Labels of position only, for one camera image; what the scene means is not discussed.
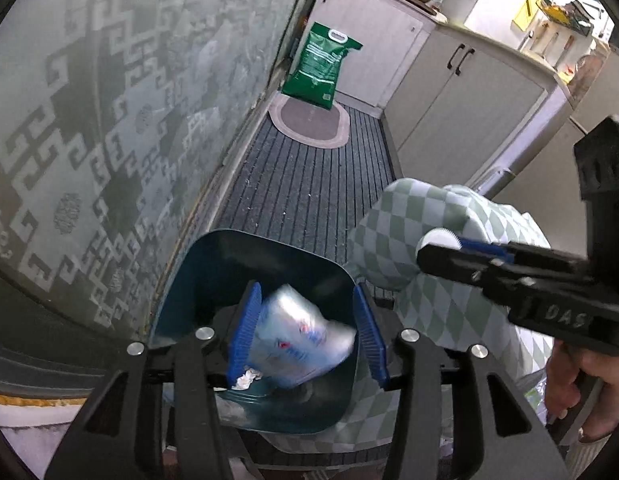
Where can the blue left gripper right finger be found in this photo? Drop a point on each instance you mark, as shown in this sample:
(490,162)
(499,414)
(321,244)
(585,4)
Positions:
(370,336)

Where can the green white checkered tablecloth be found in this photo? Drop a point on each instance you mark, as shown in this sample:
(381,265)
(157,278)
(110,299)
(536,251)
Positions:
(376,235)

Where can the white knit sleeve forearm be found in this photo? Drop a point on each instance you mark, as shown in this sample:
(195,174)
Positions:
(582,453)

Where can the patterned frosted sliding door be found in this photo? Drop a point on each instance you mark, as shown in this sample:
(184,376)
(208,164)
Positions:
(115,117)

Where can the silver refrigerator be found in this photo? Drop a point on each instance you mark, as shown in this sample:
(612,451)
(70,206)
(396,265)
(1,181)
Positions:
(548,187)

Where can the striped grey floor rug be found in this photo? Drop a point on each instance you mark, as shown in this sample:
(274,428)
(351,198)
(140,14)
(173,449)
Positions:
(309,179)

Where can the green rice bag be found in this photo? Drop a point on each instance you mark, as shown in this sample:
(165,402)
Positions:
(317,72)

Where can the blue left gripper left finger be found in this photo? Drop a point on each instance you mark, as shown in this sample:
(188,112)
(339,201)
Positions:
(241,332)

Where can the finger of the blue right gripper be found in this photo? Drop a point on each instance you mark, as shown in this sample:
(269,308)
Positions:
(486,250)

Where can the blue white tissue pack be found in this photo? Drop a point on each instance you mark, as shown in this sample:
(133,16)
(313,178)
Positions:
(293,343)

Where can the white kitchen cabinet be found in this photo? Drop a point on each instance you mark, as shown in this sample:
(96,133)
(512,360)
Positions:
(457,107)

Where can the teal plastic trash bin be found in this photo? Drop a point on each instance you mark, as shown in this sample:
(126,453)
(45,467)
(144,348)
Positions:
(205,292)

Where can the white tissue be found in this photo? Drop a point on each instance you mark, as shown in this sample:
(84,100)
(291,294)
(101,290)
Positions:
(247,379)

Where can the oval grey pink mat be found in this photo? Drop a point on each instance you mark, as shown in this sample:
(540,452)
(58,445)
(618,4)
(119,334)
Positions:
(310,124)

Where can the person's right hand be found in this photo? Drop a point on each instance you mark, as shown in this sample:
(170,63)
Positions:
(561,394)

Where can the hanging utensil rack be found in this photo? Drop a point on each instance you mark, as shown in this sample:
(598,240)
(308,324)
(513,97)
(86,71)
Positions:
(563,33)

